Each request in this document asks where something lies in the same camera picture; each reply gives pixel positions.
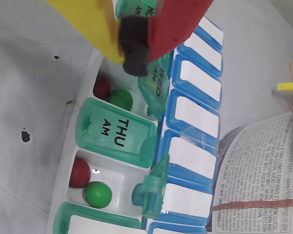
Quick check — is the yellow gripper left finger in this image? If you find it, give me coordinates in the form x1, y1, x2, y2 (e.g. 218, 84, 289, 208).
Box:
46, 0, 126, 64

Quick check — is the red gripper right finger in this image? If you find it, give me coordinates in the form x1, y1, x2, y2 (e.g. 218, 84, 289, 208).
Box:
118, 0, 215, 76

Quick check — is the red candy ball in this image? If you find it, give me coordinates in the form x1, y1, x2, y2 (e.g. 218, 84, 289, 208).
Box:
68, 157, 92, 189
92, 74, 111, 99

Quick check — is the green candy ball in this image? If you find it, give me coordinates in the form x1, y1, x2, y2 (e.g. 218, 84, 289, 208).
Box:
84, 181, 112, 209
105, 88, 134, 112

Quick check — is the weekly pill organizer box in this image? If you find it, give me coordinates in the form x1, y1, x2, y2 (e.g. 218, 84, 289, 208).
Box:
45, 0, 224, 234

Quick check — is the yellow plastic clip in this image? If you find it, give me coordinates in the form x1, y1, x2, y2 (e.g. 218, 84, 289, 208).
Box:
277, 81, 293, 93

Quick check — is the container with printed label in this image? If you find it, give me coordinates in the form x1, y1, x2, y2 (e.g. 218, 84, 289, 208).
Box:
211, 106, 293, 234

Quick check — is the white tablecloth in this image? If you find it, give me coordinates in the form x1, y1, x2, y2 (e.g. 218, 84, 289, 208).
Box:
0, 0, 293, 234

